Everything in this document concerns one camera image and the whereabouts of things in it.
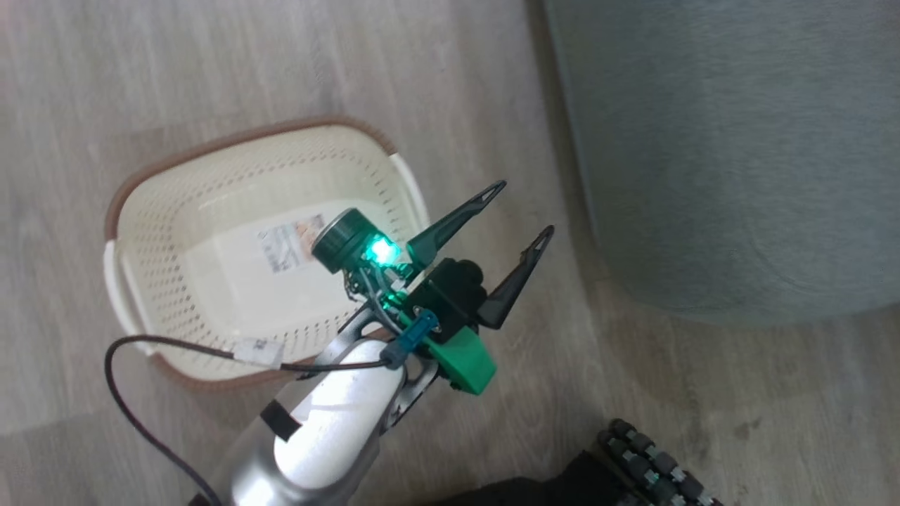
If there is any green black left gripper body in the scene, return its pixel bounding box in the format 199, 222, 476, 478
311, 209, 497, 396

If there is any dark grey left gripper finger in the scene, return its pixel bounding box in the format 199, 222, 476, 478
477, 225, 555, 331
406, 180, 508, 271

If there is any paper sticker in basket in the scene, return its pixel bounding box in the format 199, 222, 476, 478
256, 214, 328, 275

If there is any cream laundry basket brown rim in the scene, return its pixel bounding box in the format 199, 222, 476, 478
103, 116, 431, 393

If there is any grey fabric sofa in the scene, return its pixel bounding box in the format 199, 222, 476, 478
541, 0, 900, 327

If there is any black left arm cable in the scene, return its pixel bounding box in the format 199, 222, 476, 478
104, 313, 442, 506

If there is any white tape cable label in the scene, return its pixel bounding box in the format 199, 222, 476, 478
232, 337, 285, 368

